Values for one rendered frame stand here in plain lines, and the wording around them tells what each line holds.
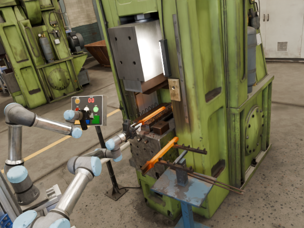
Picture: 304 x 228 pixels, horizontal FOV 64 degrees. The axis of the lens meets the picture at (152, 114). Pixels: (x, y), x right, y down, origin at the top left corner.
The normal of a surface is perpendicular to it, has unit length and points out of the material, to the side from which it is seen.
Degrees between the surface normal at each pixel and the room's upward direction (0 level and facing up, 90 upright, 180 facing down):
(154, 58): 90
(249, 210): 0
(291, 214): 0
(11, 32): 89
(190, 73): 90
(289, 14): 90
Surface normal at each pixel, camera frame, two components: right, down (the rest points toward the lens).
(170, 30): -0.65, 0.42
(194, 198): -0.16, -0.89
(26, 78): 0.64, 0.22
